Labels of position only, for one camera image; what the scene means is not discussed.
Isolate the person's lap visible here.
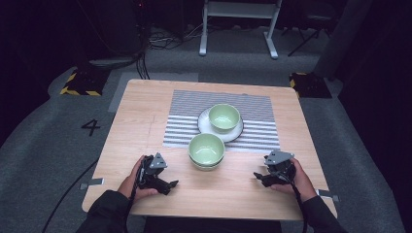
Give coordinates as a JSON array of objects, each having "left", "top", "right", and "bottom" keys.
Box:
[{"left": 144, "top": 216, "right": 284, "bottom": 233}]

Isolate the person's right hand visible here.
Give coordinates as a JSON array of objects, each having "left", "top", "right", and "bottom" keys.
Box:
[{"left": 271, "top": 157, "right": 318, "bottom": 204}]

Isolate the green ceramic bowl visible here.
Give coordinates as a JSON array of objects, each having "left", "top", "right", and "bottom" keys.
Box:
[
  {"left": 208, "top": 103, "right": 242, "bottom": 135},
  {"left": 189, "top": 158, "right": 224, "bottom": 172},
  {"left": 188, "top": 132, "right": 226, "bottom": 166}
]

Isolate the black floor cable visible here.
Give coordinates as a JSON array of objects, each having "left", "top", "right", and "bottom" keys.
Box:
[{"left": 41, "top": 158, "right": 100, "bottom": 233}]

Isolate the grey tape strip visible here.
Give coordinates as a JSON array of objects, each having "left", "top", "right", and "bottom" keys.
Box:
[
  {"left": 316, "top": 188, "right": 341, "bottom": 203},
  {"left": 79, "top": 177, "right": 106, "bottom": 191}
]

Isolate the grey curtain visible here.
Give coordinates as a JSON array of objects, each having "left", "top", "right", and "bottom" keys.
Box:
[{"left": 313, "top": 0, "right": 375, "bottom": 80}]

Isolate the bundle of floor cables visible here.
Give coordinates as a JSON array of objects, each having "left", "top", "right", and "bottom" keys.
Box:
[{"left": 134, "top": 22, "right": 208, "bottom": 81}]

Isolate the right hand-held gripper cable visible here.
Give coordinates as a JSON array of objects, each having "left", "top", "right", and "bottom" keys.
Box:
[{"left": 278, "top": 173, "right": 309, "bottom": 233}]

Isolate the hand-held gripper cable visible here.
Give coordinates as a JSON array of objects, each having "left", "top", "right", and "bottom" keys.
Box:
[
  {"left": 123, "top": 157, "right": 146, "bottom": 233},
  {"left": 278, "top": 173, "right": 309, "bottom": 233}
]

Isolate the black yellow striped base plate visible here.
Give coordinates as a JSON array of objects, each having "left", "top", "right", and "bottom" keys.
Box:
[
  {"left": 59, "top": 68, "right": 112, "bottom": 97},
  {"left": 289, "top": 71, "right": 333, "bottom": 100}
]

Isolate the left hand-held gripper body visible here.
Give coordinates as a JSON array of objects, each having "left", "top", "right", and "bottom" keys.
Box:
[{"left": 137, "top": 151, "right": 169, "bottom": 189}]

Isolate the black tripod stand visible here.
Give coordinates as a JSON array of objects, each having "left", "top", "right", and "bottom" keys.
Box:
[{"left": 281, "top": 16, "right": 332, "bottom": 58}]

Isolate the left hand-held gripper cable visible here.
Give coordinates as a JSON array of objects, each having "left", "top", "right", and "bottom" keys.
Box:
[{"left": 123, "top": 157, "right": 146, "bottom": 233}]

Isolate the white plate with dark rim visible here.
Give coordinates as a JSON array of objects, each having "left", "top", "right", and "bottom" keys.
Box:
[{"left": 197, "top": 107, "right": 245, "bottom": 144}]

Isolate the white metal desk frame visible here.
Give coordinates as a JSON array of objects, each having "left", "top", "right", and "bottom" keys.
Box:
[{"left": 198, "top": 0, "right": 284, "bottom": 60}]

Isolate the person's left hand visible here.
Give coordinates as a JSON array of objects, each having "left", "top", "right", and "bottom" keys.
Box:
[{"left": 117, "top": 154, "right": 159, "bottom": 200}]

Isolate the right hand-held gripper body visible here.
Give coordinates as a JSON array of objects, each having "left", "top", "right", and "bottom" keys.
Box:
[{"left": 263, "top": 150, "right": 297, "bottom": 186}]

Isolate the striped grey placemat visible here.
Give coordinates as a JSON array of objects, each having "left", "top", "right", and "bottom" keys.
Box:
[{"left": 162, "top": 89, "right": 282, "bottom": 154}]

